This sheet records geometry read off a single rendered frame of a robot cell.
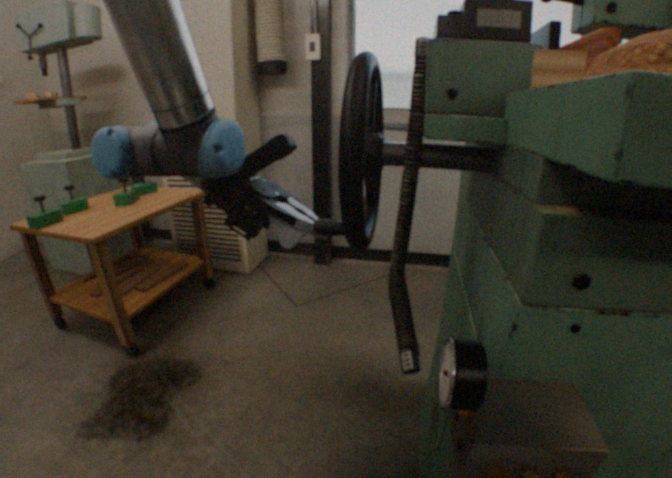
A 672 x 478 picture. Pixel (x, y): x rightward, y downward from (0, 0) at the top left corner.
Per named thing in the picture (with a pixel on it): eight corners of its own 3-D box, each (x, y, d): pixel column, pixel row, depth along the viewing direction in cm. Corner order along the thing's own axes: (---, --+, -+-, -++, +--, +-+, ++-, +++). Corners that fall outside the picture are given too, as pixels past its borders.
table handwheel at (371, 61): (367, 106, 62) (340, 4, 34) (467, 111, 58) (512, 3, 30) (355, 250, 60) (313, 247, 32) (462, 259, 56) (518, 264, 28)
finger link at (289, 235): (313, 260, 51) (266, 229, 52) (330, 230, 49) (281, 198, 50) (306, 267, 48) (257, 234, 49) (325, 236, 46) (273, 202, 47)
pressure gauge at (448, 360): (434, 385, 30) (447, 322, 27) (470, 388, 29) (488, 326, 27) (435, 437, 24) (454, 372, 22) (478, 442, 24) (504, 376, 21)
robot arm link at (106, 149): (137, 121, 35) (192, 122, 45) (82, 126, 37) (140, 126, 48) (142, 183, 37) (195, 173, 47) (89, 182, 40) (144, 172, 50)
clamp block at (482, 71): (421, 113, 50) (423, 57, 46) (504, 119, 47) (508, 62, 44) (425, 113, 36) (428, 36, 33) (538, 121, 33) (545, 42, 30)
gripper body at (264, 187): (271, 231, 56) (219, 195, 57) (293, 190, 53) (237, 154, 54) (251, 244, 49) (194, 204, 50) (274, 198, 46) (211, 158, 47)
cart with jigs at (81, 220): (145, 270, 178) (123, 166, 156) (221, 285, 165) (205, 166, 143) (48, 332, 119) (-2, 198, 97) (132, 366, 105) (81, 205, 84)
